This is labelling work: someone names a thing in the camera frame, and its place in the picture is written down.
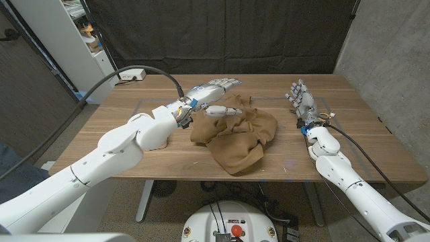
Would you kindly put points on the round black floor fan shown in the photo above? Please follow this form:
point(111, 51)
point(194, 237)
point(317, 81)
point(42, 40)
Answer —
point(163, 188)

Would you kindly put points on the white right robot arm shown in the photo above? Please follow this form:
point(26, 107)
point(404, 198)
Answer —
point(366, 198)

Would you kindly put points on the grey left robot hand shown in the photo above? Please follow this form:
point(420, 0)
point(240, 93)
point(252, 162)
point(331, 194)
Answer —
point(205, 93)

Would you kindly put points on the white power strip box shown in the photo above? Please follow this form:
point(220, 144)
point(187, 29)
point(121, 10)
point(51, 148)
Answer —
point(132, 74)

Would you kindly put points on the white table leg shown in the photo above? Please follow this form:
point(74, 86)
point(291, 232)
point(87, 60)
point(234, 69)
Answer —
point(315, 208)
point(144, 201)

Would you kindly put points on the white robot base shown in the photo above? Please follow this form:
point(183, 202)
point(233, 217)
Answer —
point(208, 218)

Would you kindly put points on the black backdrop curtain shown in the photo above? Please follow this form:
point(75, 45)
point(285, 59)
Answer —
point(218, 33)

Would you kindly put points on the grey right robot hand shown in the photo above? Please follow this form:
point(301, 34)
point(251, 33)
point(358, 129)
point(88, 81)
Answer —
point(308, 104)

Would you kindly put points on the yellow shelf item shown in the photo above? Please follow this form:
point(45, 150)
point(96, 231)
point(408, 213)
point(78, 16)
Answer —
point(87, 31)

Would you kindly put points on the person leg in jeans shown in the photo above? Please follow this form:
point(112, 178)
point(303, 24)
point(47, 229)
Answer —
point(16, 174)

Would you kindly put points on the brown jacket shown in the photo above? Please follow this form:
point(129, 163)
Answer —
point(238, 141)

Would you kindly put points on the black backdrop stand pole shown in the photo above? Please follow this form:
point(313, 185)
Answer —
point(100, 40)
point(354, 8)

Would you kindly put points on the red emergency stop button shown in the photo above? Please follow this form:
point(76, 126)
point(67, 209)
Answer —
point(236, 230)

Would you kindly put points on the white shelf cabinet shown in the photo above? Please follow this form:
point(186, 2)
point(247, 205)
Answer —
point(67, 50)

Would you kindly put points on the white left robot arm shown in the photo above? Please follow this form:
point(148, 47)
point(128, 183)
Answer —
point(100, 158)

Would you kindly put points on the cardboard box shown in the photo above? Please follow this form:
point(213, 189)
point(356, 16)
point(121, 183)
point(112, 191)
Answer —
point(94, 44)

